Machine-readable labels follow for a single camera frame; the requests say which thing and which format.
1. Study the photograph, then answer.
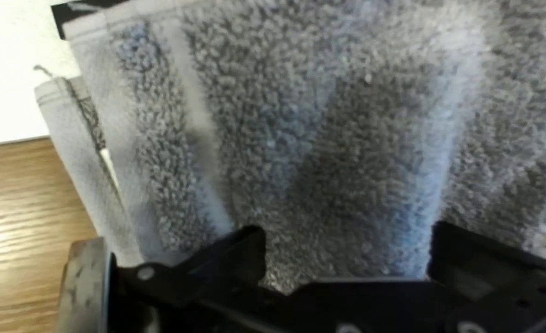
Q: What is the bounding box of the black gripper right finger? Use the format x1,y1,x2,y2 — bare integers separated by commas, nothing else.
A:
428,220,546,284

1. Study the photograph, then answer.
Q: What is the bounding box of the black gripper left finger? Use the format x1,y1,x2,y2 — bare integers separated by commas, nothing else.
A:
178,223,269,286

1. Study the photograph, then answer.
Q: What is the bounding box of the gray towel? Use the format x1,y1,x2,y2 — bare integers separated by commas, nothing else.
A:
35,0,546,290

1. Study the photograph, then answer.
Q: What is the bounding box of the wooden desk with black frame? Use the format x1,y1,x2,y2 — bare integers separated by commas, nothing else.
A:
0,134,546,333

